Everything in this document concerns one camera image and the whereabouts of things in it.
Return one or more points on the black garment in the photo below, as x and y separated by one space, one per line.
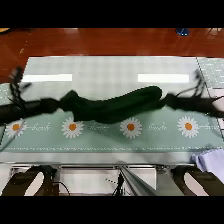
110 108

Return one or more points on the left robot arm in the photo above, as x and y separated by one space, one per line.
23 111

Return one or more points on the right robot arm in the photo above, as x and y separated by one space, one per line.
195 104

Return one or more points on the lavender garment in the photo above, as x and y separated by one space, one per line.
210 161

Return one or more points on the silver frame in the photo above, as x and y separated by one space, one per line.
140 185

